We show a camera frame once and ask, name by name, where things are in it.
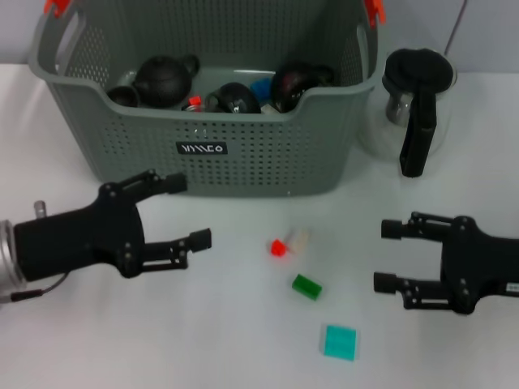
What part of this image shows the glass pitcher with black lid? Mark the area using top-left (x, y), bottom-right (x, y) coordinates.
top-left (356, 47), bottom-right (459, 179)

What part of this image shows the blue square toy brick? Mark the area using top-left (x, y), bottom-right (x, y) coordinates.
top-left (249, 77), bottom-right (272, 100)

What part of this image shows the grey perforated storage basket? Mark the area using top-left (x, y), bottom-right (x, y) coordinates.
top-left (28, 0), bottom-right (386, 199)

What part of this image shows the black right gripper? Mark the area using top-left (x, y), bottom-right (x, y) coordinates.
top-left (372, 211), bottom-right (519, 315)

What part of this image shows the black clay teapot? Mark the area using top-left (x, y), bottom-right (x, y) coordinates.
top-left (131, 53), bottom-right (201, 109)

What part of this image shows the green toy brick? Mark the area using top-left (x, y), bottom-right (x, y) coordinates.
top-left (291, 274), bottom-right (324, 301)

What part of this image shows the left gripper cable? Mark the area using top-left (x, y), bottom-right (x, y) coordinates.
top-left (10, 274), bottom-right (71, 303)

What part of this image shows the teal square toy brick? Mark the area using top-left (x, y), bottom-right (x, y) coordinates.
top-left (323, 323), bottom-right (360, 361)

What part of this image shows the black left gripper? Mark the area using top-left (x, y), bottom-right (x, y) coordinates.
top-left (14, 169), bottom-right (212, 283)

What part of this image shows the small black clay teacup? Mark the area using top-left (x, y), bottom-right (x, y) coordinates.
top-left (106, 84), bottom-right (142, 109)

